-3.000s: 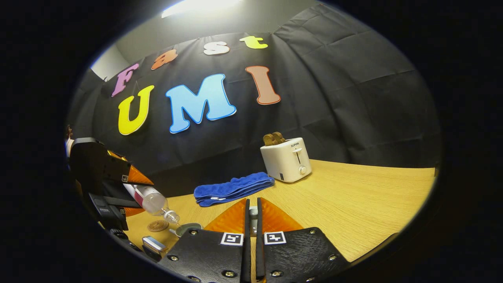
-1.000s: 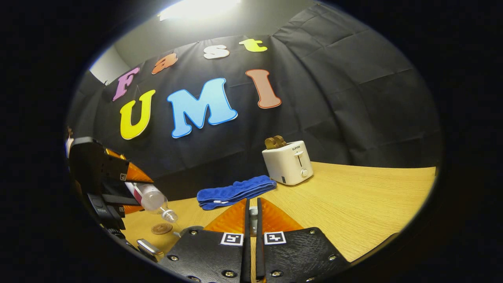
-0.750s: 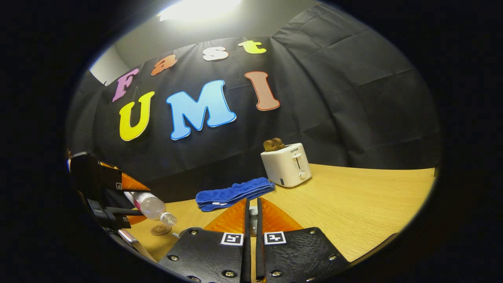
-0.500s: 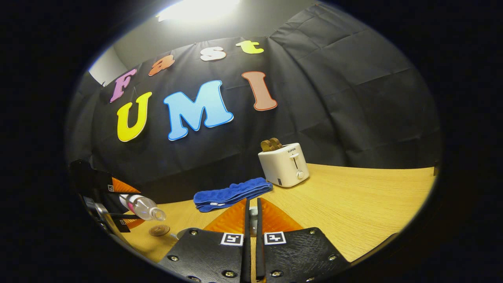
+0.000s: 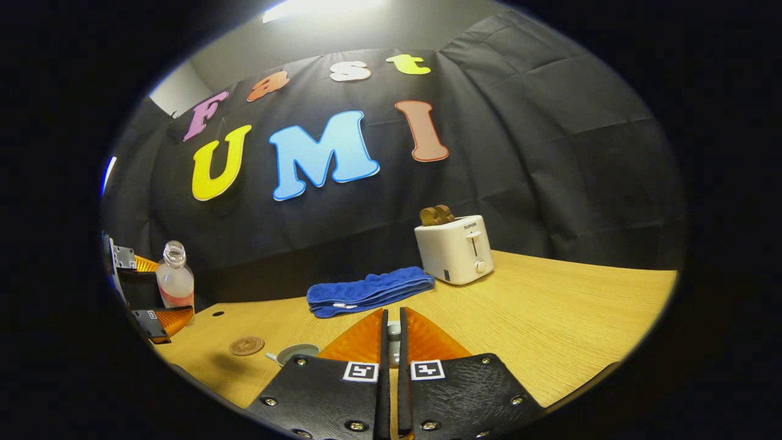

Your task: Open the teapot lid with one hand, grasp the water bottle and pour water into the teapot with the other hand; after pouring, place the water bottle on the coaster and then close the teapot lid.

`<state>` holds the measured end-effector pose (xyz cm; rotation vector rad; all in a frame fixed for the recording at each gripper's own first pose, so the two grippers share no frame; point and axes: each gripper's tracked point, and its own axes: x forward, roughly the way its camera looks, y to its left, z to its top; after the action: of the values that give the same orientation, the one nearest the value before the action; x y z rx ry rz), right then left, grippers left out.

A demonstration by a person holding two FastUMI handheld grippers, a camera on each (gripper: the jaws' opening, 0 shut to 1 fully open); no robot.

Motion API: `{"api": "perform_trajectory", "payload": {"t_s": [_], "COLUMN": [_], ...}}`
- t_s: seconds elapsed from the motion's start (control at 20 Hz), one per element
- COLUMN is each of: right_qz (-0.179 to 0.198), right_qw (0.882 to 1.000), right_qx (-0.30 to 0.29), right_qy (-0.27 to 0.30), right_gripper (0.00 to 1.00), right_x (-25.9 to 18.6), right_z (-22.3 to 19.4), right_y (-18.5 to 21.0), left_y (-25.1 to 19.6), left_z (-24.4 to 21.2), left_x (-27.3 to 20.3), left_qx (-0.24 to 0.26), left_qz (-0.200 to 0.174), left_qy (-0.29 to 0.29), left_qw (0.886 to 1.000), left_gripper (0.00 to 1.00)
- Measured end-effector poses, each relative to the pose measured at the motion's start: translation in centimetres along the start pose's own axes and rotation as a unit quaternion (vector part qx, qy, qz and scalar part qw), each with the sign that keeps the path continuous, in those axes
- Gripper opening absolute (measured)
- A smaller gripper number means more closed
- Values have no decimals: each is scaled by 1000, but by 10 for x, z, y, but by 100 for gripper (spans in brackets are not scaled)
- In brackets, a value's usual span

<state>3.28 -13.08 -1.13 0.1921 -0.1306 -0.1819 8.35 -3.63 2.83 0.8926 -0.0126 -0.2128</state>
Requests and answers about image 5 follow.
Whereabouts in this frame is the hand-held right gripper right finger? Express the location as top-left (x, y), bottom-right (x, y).
top-left (397, 307), bottom-right (544, 440)

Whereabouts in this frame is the black backdrop cloth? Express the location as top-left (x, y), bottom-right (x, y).
top-left (101, 9), bottom-right (685, 306)

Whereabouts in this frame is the white toaster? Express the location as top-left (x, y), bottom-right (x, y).
top-left (414, 214), bottom-right (494, 286)

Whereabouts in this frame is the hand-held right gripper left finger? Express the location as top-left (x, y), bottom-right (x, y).
top-left (244, 307), bottom-right (392, 440)

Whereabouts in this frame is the round brown coaster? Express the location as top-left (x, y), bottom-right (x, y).
top-left (229, 336), bottom-right (266, 356)

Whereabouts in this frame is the folded blue towel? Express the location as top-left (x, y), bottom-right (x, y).
top-left (306, 266), bottom-right (436, 319)

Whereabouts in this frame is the clear plastic water bottle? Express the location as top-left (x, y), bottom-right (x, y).
top-left (156, 240), bottom-right (196, 325)

